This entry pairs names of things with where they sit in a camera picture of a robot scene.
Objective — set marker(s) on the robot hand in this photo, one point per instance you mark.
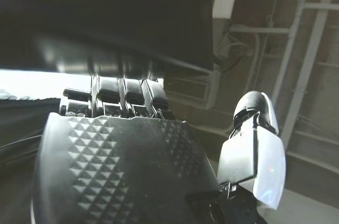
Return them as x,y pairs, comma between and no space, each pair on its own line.
119,168

